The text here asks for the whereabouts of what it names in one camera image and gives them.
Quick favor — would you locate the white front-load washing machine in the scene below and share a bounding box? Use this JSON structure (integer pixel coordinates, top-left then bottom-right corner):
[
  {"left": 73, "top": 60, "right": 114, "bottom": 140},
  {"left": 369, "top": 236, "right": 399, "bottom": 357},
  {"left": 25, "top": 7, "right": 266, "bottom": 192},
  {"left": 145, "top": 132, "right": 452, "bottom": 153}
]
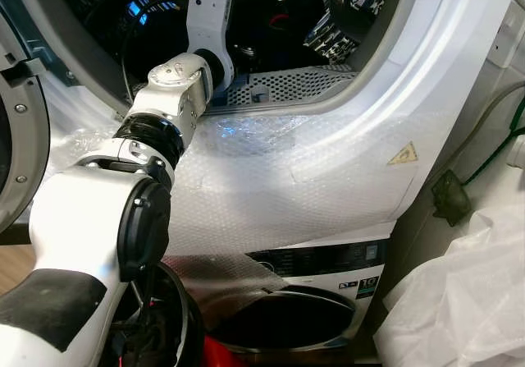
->
[{"left": 164, "top": 223, "right": 396, "bottom": 356}]

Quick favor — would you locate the dark clothes pile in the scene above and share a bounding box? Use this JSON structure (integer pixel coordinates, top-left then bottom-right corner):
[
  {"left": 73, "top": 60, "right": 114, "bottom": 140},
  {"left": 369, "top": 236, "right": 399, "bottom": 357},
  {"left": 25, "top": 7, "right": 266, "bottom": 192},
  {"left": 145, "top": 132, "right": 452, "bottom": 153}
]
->
[{"left": 113, "top": 300, "right": 183, "bottom": 367}]

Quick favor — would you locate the yellow triangle warning sticker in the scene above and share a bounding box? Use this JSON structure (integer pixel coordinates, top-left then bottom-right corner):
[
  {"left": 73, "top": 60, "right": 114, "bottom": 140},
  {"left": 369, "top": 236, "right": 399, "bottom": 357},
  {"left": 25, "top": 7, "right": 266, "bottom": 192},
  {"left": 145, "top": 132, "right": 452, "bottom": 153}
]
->
[{"left": 388, "top": 141, "right": 419, "bottom": 167}]

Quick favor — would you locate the white translucent plastic bag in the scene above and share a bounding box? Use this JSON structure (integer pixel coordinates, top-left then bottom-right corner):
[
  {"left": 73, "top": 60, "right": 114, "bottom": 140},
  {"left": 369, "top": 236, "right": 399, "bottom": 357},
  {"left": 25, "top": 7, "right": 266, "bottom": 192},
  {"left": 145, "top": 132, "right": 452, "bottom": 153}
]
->
[{"left": 373, "top": 203, "right": 525, "bottom": 367}]

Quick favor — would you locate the white front-load dryer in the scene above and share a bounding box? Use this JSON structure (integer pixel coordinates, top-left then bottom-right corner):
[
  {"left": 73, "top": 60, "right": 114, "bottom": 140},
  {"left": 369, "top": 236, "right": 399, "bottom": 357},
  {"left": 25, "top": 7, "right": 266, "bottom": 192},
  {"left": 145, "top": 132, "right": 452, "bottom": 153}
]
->
[{"left": 0, "top": 0, "right": 525, "bottom": 258}]

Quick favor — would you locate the black white patterned garment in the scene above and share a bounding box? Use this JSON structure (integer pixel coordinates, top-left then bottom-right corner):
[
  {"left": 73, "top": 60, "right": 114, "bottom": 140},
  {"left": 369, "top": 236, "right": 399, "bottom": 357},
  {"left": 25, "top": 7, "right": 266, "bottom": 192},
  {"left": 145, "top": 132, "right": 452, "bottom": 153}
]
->
[{"left": 304, "top": 0, "right": 388, "bottom": 66}]

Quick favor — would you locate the clear bubble wrap sheet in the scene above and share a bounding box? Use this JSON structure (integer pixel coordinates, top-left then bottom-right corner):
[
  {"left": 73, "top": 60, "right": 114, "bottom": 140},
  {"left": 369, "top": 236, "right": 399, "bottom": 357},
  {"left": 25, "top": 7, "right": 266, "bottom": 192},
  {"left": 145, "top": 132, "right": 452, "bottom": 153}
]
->
[{"left": 49, "top": 108, "right": 429, "bottom": 258}]

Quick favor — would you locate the grey perforated lint filter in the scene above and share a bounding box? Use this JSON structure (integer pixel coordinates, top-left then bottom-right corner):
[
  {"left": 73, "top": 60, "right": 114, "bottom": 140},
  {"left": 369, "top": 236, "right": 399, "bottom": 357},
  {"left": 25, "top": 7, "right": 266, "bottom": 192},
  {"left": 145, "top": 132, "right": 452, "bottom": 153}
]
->
[{"left": 215, "top": 63, "right": 358, "bottom": 114}]

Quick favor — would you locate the black garment with red stitching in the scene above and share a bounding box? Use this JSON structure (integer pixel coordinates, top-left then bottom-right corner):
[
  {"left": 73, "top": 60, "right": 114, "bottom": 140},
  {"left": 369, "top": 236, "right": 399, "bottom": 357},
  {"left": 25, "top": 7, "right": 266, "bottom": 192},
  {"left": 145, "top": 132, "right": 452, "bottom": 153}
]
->
[{"left": 236, "top": 0, "right": 331, "bottom": 69}]

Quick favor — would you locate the red cloth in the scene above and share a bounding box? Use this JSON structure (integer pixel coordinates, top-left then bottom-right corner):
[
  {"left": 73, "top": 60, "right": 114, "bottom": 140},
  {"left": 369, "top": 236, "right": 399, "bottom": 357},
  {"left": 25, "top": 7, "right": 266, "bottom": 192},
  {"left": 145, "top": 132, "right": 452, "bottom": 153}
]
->
[{"left": 201, "top": 334, "right": 249, "bottom": 367}]

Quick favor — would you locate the black round laundry basket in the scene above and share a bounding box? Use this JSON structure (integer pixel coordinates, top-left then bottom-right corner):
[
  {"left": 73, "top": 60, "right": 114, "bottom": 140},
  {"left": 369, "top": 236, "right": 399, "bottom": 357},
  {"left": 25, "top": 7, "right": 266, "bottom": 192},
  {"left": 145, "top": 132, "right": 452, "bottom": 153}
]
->
[{"left": 107, "top": 260, "right": 208, "bottom": 367}]

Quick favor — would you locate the round glass dryer door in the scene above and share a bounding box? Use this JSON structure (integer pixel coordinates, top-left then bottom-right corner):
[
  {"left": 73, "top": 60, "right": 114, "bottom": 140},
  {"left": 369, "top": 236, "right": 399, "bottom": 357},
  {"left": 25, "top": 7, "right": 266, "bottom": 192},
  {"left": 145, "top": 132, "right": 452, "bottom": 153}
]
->
[{"left": 0, "top": 22, "right": 52, "bottom": 236}]

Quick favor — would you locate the green cable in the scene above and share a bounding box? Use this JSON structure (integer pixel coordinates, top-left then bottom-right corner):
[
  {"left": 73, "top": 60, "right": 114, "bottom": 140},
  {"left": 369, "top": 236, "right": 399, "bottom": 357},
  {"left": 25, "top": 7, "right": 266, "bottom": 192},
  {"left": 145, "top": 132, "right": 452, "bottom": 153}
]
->
[{"left": 463, "top": 100, "right": 525, "bottom": 187}]

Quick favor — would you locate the grey power cable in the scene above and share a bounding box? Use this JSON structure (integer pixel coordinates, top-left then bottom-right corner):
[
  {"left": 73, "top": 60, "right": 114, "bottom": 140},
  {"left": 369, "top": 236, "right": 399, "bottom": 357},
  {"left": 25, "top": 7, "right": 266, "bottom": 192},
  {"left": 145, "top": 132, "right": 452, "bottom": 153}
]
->
[{"left": 447, "top": 80, "right": 525, "bottom": 176}]

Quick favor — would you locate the white wall socket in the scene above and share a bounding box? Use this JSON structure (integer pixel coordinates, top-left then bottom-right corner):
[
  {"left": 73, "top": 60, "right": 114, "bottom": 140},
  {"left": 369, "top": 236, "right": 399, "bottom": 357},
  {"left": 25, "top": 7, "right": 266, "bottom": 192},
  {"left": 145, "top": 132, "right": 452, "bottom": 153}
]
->
[{"left": 491, "top": 2, "right": 524, "bottom": 62}]

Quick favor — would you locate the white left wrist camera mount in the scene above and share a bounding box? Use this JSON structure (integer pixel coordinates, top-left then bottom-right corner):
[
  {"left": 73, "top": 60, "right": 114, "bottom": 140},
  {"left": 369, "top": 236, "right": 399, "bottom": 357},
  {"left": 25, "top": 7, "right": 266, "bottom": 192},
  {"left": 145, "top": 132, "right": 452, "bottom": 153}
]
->
[{"left": 187, "top": 0, "right": 235, "bottom": 56}]

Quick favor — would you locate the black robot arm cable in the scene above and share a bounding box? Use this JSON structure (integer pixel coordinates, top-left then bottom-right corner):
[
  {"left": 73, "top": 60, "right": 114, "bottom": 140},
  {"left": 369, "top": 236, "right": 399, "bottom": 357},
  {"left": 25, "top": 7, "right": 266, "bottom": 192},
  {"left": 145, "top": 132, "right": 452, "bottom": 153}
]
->
[{"left": 121, "top": 0, "right": 189, "bottom": 105}]

